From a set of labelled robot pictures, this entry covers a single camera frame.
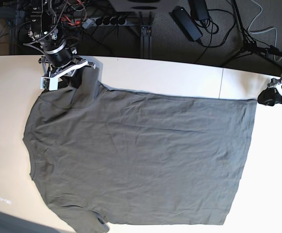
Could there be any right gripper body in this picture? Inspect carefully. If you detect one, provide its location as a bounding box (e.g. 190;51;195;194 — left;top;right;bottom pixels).
38;55;96;79

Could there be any grey T-shirt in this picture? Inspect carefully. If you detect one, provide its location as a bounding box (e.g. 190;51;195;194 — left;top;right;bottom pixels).
23;68;257;233

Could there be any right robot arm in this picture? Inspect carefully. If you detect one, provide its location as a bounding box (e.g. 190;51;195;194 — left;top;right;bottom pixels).
25;0;95;91

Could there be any black tripod stand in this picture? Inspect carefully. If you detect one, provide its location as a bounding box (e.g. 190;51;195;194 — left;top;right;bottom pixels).
220;0;282;72

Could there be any black power strip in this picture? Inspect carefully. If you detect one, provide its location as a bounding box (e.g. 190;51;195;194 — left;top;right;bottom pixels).
81;17;127;29

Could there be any black power adapter brick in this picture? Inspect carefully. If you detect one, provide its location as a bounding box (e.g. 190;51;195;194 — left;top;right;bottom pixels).
171;6;203;42

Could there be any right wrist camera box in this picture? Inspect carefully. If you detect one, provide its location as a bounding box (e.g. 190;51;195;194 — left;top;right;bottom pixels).
40;77;59;91

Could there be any grey cable on floor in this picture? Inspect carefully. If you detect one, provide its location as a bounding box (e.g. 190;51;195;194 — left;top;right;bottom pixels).
249;0;282;65

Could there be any aluminium frame post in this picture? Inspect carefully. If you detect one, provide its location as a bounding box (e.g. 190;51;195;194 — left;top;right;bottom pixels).
137;11;154;59

